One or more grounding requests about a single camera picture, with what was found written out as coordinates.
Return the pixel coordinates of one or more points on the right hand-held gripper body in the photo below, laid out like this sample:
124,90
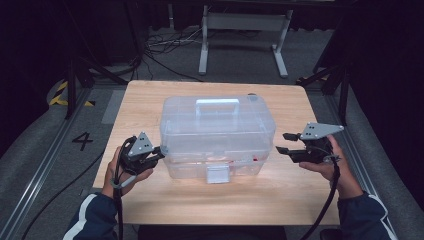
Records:
315,143

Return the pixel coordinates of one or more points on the person's right hand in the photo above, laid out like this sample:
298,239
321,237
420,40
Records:
340,173

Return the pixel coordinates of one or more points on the clear plastic storage box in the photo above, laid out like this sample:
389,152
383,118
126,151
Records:
216,133

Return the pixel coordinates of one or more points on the black metal stand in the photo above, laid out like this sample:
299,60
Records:
333,78
80,75

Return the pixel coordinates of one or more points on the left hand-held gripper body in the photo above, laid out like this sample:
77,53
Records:
140,153

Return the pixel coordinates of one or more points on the white metal table frame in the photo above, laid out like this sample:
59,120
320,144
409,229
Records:
245,21

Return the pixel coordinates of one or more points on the aluminium floor rail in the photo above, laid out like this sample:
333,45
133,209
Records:
36,173
366,156

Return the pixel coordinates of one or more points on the red and white ointment tube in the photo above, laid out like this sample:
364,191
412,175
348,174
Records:
255,159

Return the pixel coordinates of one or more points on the person's left hand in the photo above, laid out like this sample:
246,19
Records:
115,180

